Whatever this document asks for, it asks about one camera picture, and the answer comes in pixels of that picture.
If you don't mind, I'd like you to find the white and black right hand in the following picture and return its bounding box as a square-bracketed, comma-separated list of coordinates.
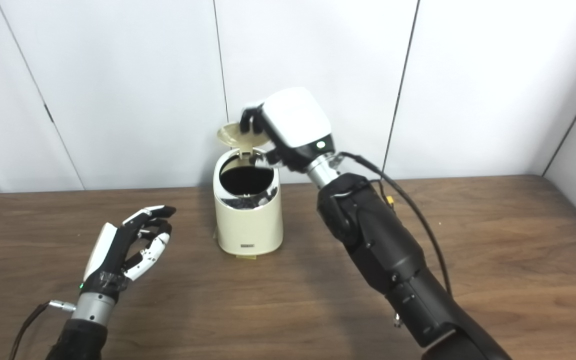
[239, 87, 336, 173]

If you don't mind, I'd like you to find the white and black left hand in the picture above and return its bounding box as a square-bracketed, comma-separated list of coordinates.
[79, 205, 177, 302]

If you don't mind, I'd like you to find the cream round bin lid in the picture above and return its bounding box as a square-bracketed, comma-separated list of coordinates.
[217, 122, 271, 157]

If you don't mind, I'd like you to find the cream-colored bin body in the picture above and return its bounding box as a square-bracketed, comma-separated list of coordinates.
[213, 148, 284, 257]

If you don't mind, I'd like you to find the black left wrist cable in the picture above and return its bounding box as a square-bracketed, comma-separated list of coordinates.
[8, 299, 76, 360]

